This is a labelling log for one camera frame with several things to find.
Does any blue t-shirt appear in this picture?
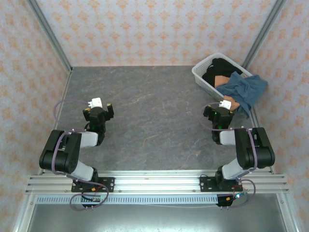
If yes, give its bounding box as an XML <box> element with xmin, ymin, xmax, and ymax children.
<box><xmin>215</xmin><ymin>72</ymin><xmax>268</xmax><ymax>119</ymax></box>

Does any tan t-shirt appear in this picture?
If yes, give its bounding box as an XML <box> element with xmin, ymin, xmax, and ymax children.
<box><xmin>214</xmin><ymin>75</ymin><xmax>242</xmax><ymax>112</ymax></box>

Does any white plastic laundry basket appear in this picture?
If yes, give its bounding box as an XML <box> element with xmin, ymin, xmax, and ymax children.
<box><xmin>192</xmin><ymin>52</ymin><xmax>253</xmax><ymax>101</ymax></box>

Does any black t-shirt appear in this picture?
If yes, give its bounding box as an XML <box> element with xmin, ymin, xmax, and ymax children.
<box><xmin>202</xmin><ymin>58</ymin><xmax>244</xmax><ymax>89</ymax></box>

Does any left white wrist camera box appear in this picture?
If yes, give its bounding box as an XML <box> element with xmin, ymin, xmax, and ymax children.
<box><xmin>87</xmin><ymin>97</ymin><xmax>103</xmax><ymax>109</ymax></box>

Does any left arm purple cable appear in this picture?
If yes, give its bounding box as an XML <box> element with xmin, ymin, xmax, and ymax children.
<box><xmin>52</xmin><ymin>98</ymin><xmax>110</xmax><ymax>211</ymax></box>

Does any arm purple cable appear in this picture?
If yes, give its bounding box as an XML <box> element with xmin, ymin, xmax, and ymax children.
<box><xmin>199</xmin><ymin>102</ymin><xmax>257</xmax><ymax>209</ymax></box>
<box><xmin>52</xmin><ymin>98</ymin><xmax>110</xmax><ymax>211</ymax></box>

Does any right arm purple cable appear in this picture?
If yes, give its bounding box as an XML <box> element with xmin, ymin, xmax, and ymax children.
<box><xmin>199</xmin><ymin>102</ymin><xmax>257</xmax><ymax>209</ymax></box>

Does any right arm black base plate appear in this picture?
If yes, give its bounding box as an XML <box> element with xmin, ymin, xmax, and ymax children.
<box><xmin>199</xmin><ymin>175</ymin><xmax>243</xmax><ymax>193</ymax></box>

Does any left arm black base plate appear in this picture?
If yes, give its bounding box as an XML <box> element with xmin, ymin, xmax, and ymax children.
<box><xmin>71</xmin><ymin>177</ymin><xmax>115</xmax><ymax>193</ymax></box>

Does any aluminium mounting rail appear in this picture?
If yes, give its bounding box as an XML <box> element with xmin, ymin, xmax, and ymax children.
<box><xmin>25</xmin><ymin>170</ymin><xmax>290</xmax><ymax>194</ymax></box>

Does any aluminium corner post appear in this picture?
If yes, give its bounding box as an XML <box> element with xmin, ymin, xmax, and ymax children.
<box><xmin>25</xmin><ymin>0</ymin><xmax>73</xmax><ymax>73</ymax></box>
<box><xmin>241</xmin><ymin>0</ymin><xmax>287</xmax><ymax>70</ymax></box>

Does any slotted grey cable duct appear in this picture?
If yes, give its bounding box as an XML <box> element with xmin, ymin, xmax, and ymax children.
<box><xmin>36</xmin><ymin>195</ymin><xmax>219</xmax><ymax>205</ymax></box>

